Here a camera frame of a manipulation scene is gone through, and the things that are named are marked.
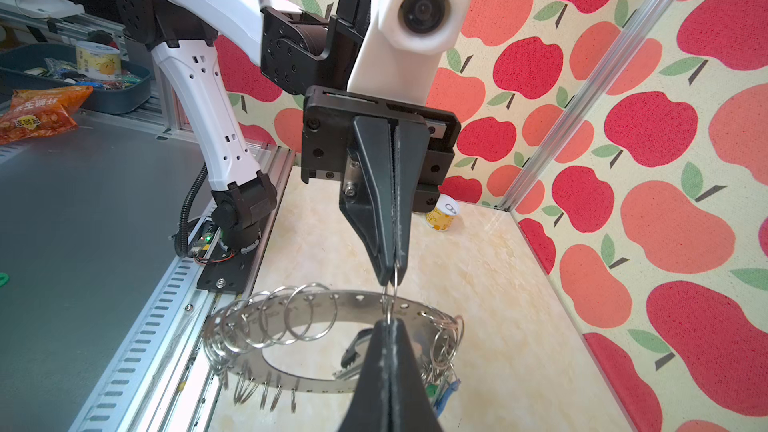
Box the yellow can white lid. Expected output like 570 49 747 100
425 194 460 232

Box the key with blue tag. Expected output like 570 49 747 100
426 378 461 417

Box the metal disc with key rings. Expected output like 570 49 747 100
202 283 465 409

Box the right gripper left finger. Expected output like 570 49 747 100
338 320 392 432

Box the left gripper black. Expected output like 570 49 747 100
301 85 461 286

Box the dark tray with items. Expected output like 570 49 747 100
1 42 151 115

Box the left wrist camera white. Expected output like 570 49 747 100
346 0 472 106

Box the front aluminium rail frame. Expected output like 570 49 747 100
0 101 296 432

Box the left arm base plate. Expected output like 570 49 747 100
190 219 266 294

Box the orange snack bag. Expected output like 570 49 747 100
1 86 94 145

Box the silver key with black tag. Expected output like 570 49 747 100
340 328 373 370

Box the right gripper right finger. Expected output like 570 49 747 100
389 319 442 432

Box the right aluminium corner post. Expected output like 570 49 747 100
495 0 677 212

